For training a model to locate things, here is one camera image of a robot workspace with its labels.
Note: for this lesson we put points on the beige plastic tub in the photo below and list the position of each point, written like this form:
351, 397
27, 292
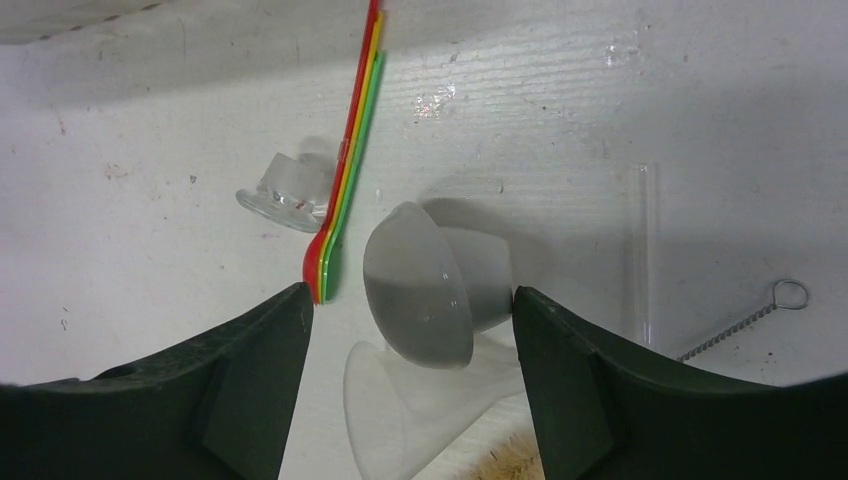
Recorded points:
27, 21

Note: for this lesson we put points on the small clear stopper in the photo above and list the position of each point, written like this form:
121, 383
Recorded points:
293, 192

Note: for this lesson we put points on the rainbow plastic spoon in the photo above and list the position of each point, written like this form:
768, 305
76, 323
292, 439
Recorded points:
312, 268

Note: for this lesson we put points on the test tube brush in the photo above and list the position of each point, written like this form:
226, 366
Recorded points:
518, 457

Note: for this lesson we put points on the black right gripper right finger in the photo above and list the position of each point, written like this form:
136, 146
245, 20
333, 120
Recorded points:
604, 407

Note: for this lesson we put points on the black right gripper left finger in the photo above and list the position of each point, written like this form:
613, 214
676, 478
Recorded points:
218, 405

